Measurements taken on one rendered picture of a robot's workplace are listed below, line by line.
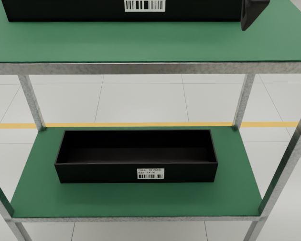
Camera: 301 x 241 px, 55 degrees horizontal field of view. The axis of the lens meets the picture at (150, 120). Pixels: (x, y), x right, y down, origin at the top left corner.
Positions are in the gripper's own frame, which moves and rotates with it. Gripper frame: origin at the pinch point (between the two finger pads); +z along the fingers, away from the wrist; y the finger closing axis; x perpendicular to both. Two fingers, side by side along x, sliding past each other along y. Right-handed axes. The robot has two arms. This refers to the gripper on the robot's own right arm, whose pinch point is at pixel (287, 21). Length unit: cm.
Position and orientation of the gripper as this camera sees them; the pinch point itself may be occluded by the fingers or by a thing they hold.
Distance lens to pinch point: 37.6
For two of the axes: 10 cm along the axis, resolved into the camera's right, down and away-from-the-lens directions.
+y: -10.0, -0.1, -0.1
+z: -0.1, 3.7, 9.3
